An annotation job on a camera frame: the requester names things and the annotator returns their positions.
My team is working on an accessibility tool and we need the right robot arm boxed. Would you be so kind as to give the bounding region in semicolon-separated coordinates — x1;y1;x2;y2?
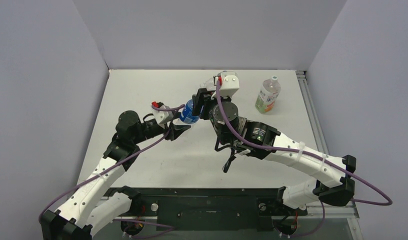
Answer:
192;88;356;214

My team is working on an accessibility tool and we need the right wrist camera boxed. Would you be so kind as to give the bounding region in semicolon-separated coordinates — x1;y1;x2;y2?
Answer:
213;71;240;98

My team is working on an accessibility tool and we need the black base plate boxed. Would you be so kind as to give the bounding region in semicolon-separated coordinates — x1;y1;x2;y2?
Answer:
103;187;308;231

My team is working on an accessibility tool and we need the clear bottle far left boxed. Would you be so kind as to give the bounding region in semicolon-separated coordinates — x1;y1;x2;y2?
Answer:
200;77;216;91

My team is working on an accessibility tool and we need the green orange label bottle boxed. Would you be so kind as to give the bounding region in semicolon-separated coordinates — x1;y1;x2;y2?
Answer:
255;75;281;114

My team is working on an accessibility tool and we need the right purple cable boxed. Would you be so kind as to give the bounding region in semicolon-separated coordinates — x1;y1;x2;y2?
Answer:
215;79;393;239

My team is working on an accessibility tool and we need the blue label bottle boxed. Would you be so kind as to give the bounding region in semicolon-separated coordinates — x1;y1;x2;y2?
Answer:
175;99;200;125

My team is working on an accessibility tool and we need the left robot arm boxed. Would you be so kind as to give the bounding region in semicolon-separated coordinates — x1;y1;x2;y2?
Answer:
39;106;190;240

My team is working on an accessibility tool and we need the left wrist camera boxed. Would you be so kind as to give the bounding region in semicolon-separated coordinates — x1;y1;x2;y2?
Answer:
150;101;174;127

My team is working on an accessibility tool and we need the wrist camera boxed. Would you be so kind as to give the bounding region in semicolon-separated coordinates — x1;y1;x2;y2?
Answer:
150;101;174;127
213;71;240;98

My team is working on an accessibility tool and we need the aluminium rail frame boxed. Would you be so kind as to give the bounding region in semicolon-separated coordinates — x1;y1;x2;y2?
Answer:
54;70;364;240

